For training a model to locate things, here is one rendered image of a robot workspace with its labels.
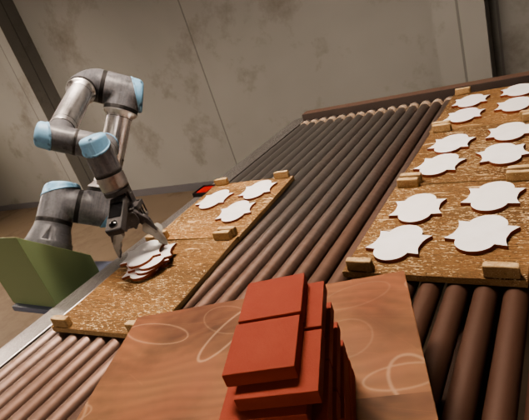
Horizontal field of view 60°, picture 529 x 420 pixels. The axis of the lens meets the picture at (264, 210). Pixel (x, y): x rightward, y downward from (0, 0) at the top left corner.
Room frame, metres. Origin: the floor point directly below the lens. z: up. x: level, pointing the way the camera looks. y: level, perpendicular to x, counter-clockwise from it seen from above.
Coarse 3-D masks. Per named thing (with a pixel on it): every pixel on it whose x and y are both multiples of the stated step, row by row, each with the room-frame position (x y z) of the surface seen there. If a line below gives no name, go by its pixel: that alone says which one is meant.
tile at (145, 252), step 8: (152, 240) 1.28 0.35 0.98; (136, 248) 1.26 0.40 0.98; (144, 248) 1.23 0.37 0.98; (152, 248) 1.21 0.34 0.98; (160, 248) 1.20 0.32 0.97; (128, 256) 1.22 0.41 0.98; (136, 256) 1.20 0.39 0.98; (144, 256) 1.18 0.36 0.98; (152, 256) 1.17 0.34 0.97; (120, 264) 1.18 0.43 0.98; (128, 264) 1.16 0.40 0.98; (136, 264) 1.15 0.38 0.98; (144, 264) 1.14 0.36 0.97
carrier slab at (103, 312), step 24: (192, 240) 1.27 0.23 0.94; (168, 264) 1.17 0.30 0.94; (192, 264) 1.12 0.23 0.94; (216, 264) 1.09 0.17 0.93; (96, 288) 1.17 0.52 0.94; (120, 288) 1.12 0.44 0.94; (144, 288) 1.07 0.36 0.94; (168, 288) 1.03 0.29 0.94; (192, 288) 0.99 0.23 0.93; (72, 312) 1.08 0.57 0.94; (96, 312) 1.03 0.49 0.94; (120, 312) 0.99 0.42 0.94; (144, 312) 0.95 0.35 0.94; (120, 336) 0.91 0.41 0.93
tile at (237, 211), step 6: (234, 204) 1.43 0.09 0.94; (240, 204) 1.41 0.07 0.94; (246, 204) 1.39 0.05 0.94; (252, 204) 1.37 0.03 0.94; (222, 210) 1.41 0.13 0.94; (228, 210) 1.39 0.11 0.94; (234, 210) 1.37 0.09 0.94; (240, 210) 1.36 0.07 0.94; (246, 210) 1.34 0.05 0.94; (222, 216) 1.36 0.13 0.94; (228, 216) 1.34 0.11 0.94; (234, 216) 1.33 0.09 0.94; (240, 216) 1.31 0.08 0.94; (228, 222) 1.31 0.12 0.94
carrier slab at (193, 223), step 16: (208, 192) 1.66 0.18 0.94; (240, 192) 1.54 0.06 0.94; (272, 192) 1.43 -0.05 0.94; (192, 208) 1.55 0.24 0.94; (256, 208) 1.35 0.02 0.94; (176, 224) 1.45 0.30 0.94; (192, 224) 1.40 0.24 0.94; (208, 224) 1.35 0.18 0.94; (224, 224) 1.31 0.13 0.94; (240, 224) 1.27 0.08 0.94; (240, 240) 1.19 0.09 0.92
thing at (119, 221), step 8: (112, 200) 1.21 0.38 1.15; (120, 200) 1.20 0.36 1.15; (112, 208) 1.18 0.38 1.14; (120, 208) 1.17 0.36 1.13; (112, 216) 1.16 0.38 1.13; (120, 216) 1.15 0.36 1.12; (112, 224) 1.13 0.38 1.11; (120, 224) 1.12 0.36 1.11; (112, 232) 1.12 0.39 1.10; (120, 232) 1.12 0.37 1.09
